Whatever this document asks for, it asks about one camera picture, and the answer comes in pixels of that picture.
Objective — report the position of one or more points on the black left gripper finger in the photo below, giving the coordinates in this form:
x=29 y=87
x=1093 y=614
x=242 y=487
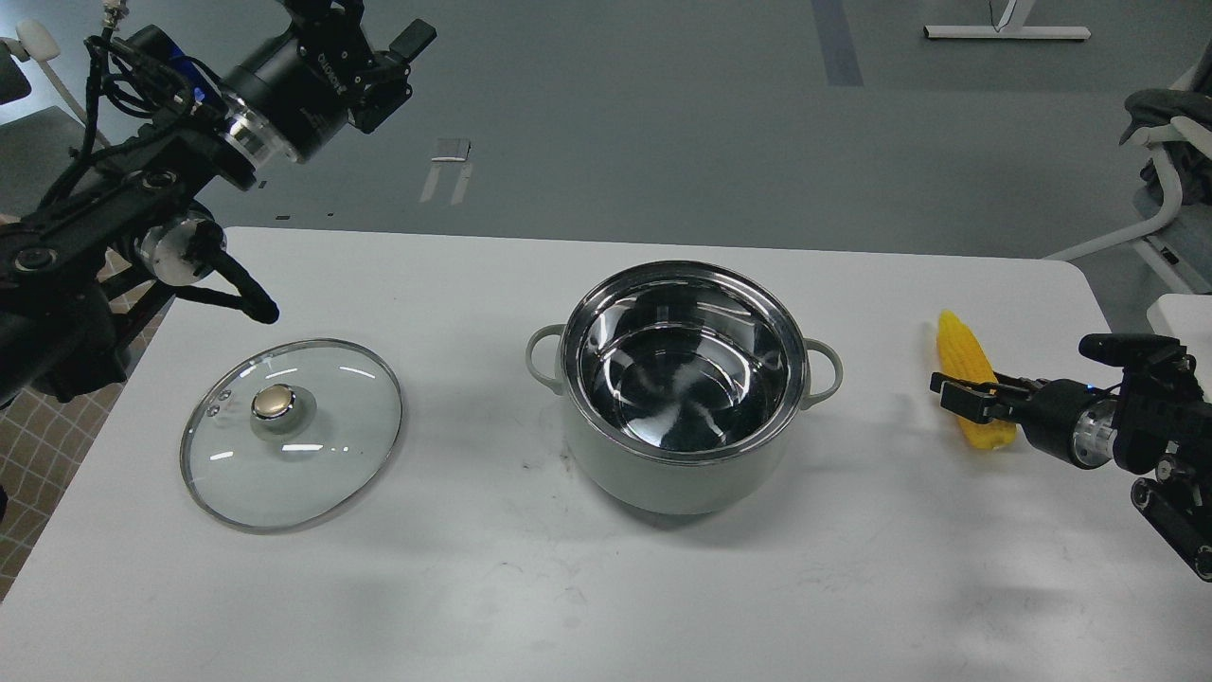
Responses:
x=406 y=47

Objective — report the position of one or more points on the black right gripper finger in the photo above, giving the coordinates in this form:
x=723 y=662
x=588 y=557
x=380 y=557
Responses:
x=1003 y=386
x=980 y=407

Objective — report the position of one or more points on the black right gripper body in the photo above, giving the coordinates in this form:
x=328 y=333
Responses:
x=1071 y=421

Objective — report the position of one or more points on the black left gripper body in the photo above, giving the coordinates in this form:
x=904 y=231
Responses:
x=318 y=77

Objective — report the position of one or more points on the yellow corn cob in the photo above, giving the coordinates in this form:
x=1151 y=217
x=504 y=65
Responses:
x=961 y=356

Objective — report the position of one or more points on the glass lid with gold knob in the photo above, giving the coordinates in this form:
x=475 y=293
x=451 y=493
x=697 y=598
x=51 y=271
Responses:
x=292 y=434

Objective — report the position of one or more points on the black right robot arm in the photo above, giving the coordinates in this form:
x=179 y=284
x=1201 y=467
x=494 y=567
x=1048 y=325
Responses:
x=1155 y=424

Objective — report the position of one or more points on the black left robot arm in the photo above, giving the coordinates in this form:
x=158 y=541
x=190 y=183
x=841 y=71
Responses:
x=120 y=233

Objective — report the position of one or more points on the pale green steel pot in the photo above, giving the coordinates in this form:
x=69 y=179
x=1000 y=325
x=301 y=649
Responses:
x=677 y=380

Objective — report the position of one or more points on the grey office chair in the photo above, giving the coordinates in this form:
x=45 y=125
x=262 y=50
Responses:
x=37 y=140

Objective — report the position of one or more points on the white table leg base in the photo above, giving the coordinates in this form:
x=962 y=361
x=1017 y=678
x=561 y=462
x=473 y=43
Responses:
x=1011 y=26

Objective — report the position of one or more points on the beige checked cloth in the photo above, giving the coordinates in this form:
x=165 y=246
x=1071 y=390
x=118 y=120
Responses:
x=43 y=444

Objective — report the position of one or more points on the white chair frame right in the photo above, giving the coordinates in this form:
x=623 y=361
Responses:
x=1173 y=126

